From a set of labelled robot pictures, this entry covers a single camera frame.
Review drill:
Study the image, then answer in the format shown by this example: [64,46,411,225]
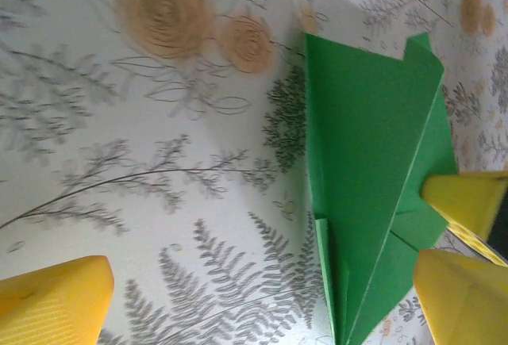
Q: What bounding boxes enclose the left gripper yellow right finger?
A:
[412,249,508,345]

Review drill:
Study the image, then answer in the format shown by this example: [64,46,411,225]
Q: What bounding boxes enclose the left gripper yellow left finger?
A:
[0,255,117,345]

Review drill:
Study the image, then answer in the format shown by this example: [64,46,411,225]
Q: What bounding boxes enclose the floral patterned table cover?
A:
[0,0,508,345]

